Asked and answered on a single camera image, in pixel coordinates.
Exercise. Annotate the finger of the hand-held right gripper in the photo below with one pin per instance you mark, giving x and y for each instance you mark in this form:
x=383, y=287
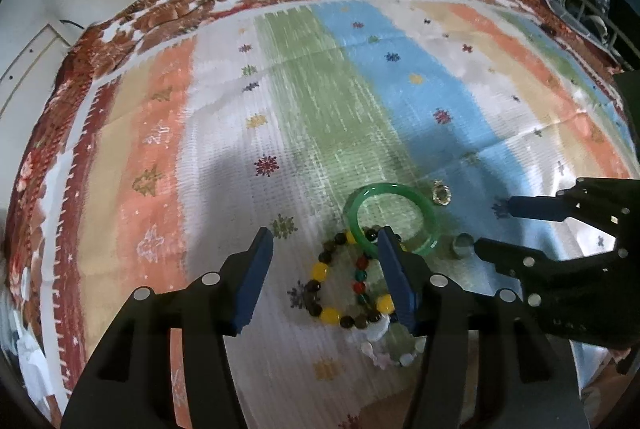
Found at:
x=537, y=208
x=505, y=259

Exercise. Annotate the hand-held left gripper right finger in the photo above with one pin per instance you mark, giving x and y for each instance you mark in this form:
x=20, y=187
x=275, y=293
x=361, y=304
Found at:
x=395, y=276

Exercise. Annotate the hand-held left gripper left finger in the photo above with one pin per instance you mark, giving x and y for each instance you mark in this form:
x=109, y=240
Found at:
x=252, y=276

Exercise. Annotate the green jade bangle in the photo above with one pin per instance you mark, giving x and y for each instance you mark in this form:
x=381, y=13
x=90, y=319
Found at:
x=356, y=214

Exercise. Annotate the striped woven mat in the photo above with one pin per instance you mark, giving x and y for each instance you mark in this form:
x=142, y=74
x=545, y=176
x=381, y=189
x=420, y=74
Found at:
x=325, y=109

